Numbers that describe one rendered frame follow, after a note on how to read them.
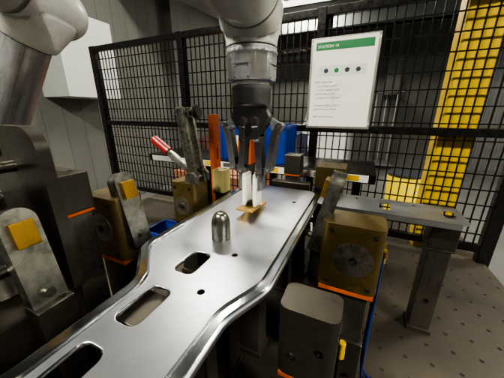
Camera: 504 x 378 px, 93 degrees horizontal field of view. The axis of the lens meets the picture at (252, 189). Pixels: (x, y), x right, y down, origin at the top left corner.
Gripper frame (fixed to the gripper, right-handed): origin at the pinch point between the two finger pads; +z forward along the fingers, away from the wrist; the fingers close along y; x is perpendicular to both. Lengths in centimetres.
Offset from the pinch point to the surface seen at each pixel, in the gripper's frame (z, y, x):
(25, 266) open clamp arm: 0.9, -12.5, -33.5
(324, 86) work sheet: -24, 5, 54
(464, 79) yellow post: -25, 46, 58
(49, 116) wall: -11, -274, 100
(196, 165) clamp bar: -3.8, -14.3, 0.2
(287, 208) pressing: 5.0, 6.7, 4.4
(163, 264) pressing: 5.0, -3.5, -22.6
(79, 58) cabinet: -64, -235, 117
